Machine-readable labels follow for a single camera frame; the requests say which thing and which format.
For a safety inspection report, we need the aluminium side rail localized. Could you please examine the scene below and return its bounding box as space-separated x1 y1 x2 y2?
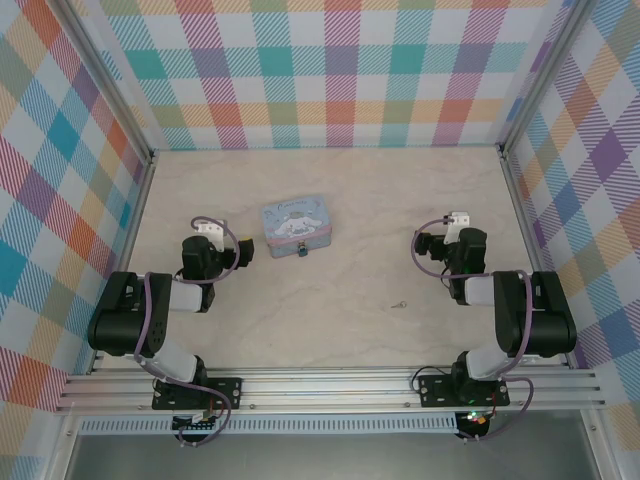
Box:
498 144 574 369
87 149 157 374

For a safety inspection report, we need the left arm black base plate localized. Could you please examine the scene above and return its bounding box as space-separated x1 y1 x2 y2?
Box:
151 377 245 411

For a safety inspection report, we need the aluminium frame post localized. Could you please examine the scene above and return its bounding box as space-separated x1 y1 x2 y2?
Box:
499 0 584 156
52 0 156 164

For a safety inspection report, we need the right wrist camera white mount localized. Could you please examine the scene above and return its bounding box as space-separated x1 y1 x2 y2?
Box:
446 210 472 246

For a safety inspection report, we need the blue cartoon tin box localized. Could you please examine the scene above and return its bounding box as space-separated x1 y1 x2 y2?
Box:
261 196 333 260

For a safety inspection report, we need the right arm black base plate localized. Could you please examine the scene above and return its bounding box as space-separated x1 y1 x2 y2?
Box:
417 374 511 409

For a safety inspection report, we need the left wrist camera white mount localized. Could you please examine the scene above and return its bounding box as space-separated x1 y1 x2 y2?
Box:
195 219 226 251

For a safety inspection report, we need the white slotted cable duct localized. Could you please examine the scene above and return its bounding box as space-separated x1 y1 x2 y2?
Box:
78 412 460 435

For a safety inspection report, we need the grey metal panel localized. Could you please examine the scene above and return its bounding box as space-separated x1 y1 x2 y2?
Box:
64 433 601 480

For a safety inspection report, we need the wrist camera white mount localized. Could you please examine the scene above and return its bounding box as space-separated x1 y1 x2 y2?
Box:
195 219 226 251
446 210 472 246

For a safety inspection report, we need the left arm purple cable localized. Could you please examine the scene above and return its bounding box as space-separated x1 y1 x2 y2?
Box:
133 215 239 448

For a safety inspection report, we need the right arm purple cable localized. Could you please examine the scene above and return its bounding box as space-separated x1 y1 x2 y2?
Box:
410 214 535 444

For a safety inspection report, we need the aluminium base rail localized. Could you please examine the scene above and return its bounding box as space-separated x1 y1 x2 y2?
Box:
55 367 606 414

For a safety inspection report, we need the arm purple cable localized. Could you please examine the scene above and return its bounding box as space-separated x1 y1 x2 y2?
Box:
410 214 535 444
133 215 239 448

